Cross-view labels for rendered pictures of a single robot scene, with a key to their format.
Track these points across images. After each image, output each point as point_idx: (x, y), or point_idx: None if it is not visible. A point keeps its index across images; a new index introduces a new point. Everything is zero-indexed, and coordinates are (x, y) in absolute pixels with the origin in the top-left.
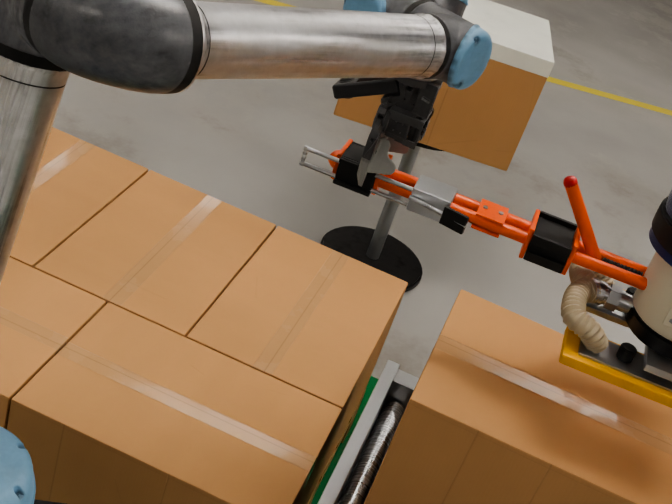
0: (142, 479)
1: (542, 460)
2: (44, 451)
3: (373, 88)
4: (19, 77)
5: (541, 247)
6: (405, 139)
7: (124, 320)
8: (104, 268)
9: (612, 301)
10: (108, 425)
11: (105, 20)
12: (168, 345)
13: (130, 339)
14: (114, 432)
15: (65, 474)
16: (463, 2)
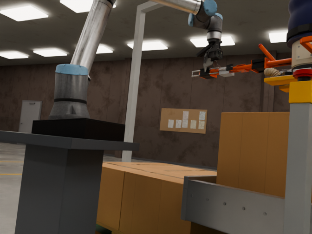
0: (155, 185)
1: (266, 112)
2: (132, 187)
3: (204, 48)
4: (98, 0)
5: (255, 62)
6: (213, 55)
7: (166, 172)
8: (166, 169)
9: (284, 71)
10: (149, 175)
11: None
12: (177, 174)
13: (166, 172)
14: (150, 175)
15: (136, 194)
16: (218, 16)
